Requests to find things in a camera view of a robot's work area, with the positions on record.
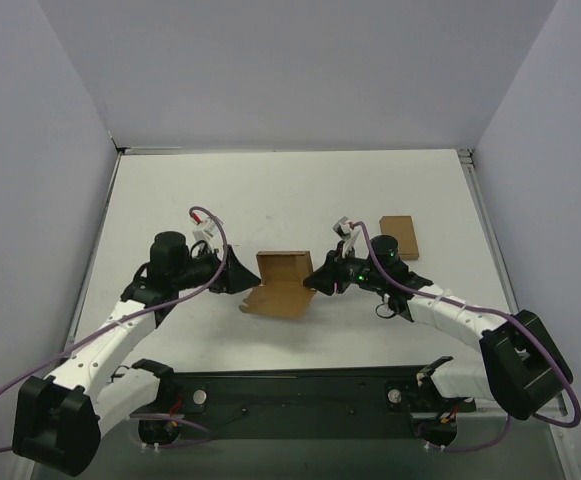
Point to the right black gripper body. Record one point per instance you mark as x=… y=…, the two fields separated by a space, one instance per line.
x=338 y=272

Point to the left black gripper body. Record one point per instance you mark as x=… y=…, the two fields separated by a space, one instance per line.
x=225 y=270

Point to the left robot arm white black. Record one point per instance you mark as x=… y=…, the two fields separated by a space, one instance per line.
x=61 y=419

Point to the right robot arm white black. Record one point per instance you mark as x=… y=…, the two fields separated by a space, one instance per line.
x=520 y=367

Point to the small folded cardboard box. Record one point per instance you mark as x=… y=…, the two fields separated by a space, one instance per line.
x=402 y=229

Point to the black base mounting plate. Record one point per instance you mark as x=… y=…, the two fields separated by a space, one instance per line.
x=361 y=403

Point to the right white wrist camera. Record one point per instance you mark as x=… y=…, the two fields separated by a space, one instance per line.
x=348 y=235

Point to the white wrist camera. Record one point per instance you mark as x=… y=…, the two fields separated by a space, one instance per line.
x=348 y=235
x=205 y=230

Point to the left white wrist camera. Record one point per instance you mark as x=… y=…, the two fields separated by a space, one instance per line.
x=205 y=230

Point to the aluminium frame rail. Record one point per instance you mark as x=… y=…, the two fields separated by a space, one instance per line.
x=468 y=167

